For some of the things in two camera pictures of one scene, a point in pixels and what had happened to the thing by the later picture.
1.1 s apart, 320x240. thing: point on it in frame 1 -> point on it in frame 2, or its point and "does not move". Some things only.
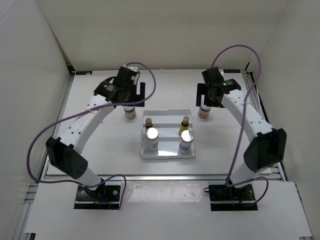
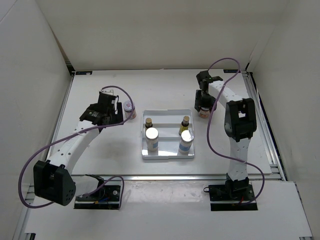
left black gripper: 136,97 -> 117,118
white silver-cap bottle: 186,141 does not move
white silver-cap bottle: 152,139 does not move
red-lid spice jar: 203,111 does not move
